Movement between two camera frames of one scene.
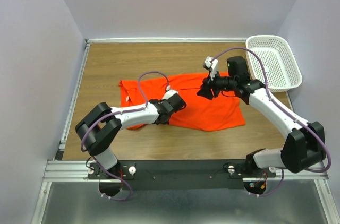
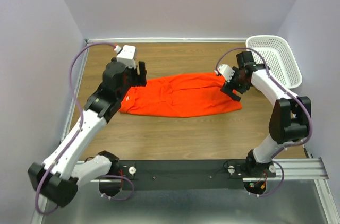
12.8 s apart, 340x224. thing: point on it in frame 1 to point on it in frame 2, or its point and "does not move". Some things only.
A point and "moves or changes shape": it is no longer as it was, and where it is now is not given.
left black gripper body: x=167 y=122 to x=132 y=79
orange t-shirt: x=197 y=112 moves or changes shape
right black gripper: x=205 y=91 to x=228 y=90
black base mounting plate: x=186 y=174 does not move
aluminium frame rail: x=65 y=170 does not move
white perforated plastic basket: x=282 y=71 does not move
